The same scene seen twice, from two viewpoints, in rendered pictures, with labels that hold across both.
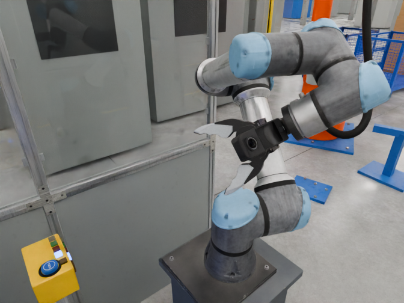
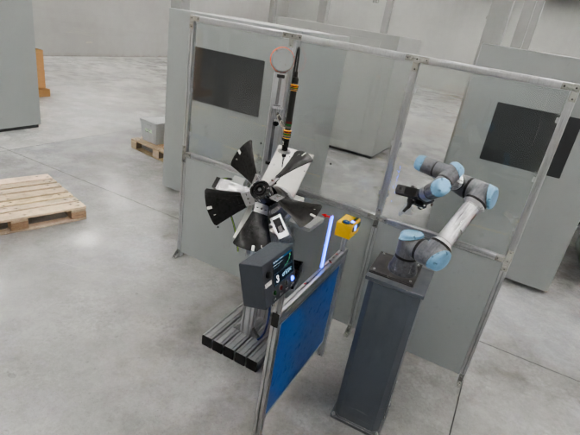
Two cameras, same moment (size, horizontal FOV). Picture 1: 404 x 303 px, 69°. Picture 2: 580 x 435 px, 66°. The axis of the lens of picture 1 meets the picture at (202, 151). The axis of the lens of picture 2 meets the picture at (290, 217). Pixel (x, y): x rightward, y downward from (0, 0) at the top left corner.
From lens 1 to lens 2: 1.93 m
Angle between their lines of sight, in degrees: 55
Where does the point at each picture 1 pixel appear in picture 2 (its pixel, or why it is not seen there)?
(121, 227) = not seen: hidden behind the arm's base
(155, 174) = not seen: hidden behind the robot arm
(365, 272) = not seen: outside the picture
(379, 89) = (434, 185)
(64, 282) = (345, 230)
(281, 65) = (425, 169)
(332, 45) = (444, 170)
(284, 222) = (422, 254)
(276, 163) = (445, 233)
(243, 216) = (406, 235)
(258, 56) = (418, 162)
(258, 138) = (404, 189)
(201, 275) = (384, 262)
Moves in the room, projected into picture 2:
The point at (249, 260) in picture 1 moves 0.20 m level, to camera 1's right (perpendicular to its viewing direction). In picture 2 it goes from (402, 266) to (428, 288)
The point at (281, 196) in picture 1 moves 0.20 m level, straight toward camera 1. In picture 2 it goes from (431, 244) to (392, 240)
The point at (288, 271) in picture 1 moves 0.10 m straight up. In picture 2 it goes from (418, 291) to (423, 274)
